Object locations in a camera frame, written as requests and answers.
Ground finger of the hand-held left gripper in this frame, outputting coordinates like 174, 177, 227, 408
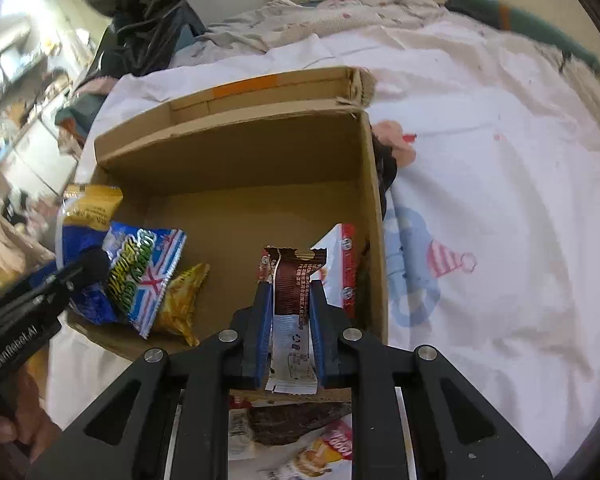
0, 247, 112, 333

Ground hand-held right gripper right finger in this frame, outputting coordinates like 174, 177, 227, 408
309, 280, 553, 480

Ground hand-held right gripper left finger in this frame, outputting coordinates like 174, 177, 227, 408
27, 280, 276, 480

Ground brown white snack packet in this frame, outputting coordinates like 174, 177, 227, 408
257, 246, 328, 395

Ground dark blue snack packet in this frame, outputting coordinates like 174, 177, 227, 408
60, 184, 126, 326

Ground light blue printed snack bag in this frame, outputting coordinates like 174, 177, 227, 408
102, 222, 188, 338

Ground white red snack packet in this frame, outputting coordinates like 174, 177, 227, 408
310, 223, 361, 318

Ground yellow snack packet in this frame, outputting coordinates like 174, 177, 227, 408
152, 262, 211, 346

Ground dark brown jerky packet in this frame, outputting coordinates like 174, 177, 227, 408
247, 402, 353, 446

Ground small white snack packet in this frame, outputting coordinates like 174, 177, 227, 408
228, 395, 253, 461

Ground red cream snack sachet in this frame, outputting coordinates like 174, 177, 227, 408
260, 417, 353, 480

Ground brown cardboard box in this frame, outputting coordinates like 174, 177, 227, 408
67, 66, 391, 403

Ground person's left hand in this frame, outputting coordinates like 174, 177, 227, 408
0, 360, 65, 466

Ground teal orange cloth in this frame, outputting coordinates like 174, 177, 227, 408
55, 75, 121, 131

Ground white bed sheet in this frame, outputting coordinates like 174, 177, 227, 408
45, 20, 600, 476

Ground black plastic bag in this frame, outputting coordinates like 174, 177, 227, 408
70, 0, 206, 78

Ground floral quilt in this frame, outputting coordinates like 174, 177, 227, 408
200, 0, 461, 53

